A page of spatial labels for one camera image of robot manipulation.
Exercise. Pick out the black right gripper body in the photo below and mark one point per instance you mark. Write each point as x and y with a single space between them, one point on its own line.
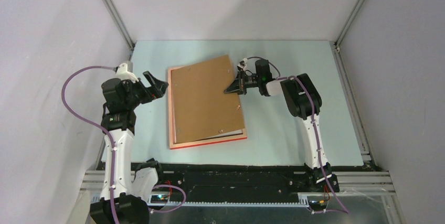
247 81

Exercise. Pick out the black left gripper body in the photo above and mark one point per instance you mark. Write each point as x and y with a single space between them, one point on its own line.
137 93

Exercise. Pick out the brown backing board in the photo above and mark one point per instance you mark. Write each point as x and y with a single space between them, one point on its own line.
201 109

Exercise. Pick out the orange wooden picture frame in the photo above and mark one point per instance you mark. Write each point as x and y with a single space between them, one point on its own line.
170 114

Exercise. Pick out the sunset photo print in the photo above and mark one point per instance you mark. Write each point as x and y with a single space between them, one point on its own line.
220 138

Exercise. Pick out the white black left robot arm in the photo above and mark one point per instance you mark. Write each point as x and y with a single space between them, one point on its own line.
123 198

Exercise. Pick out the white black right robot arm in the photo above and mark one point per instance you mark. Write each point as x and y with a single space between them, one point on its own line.
304 103

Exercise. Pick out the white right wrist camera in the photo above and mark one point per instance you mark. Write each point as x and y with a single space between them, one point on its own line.
242 65

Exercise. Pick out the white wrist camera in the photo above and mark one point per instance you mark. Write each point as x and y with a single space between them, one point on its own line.
242 65
124 71

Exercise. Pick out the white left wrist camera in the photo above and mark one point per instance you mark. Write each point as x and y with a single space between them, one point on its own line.
124 71

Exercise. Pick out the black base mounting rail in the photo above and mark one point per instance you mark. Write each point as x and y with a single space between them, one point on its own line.
234 183

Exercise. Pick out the grey slotted cable duct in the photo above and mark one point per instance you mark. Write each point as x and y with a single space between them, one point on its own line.
303 203

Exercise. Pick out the aluminium corner post left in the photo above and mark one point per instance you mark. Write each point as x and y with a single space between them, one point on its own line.
119 23

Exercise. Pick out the aluminium corner post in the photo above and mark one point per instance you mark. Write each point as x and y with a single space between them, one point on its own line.
349 22
119 23

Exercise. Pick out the aluminium corner post right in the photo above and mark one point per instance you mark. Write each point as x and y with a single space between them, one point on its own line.
349 22

